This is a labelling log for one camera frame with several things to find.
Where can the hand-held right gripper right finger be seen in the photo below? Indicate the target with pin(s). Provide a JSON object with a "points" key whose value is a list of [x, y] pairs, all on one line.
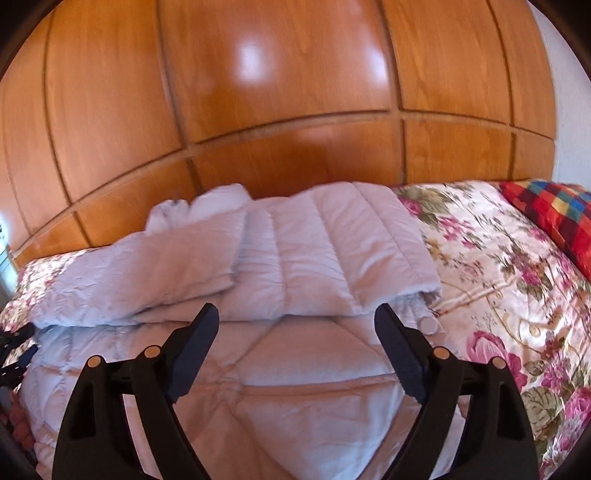
{"points": [[397, 350]]}

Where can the white quilted puffer jacket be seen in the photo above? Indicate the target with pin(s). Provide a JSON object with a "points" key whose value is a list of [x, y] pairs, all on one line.
{"points": [[295, 258]]}

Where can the floral bedspread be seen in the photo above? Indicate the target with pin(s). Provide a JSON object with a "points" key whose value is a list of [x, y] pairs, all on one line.
{"points": [[489, 277]]}

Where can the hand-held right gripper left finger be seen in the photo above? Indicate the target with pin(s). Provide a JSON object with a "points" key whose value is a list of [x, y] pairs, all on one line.
{"points": [[198, 341]]}

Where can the colourful checked pillow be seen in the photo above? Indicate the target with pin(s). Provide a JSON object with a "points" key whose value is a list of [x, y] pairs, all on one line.
{"points": [[554, 212]]}

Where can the wooden panelled headboard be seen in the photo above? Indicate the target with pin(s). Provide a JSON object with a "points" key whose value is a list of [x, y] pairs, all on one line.
{"points": [[277, 69]]}

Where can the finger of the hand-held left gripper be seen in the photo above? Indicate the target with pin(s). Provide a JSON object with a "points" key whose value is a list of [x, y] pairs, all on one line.
{"points": [[16, 344]]}

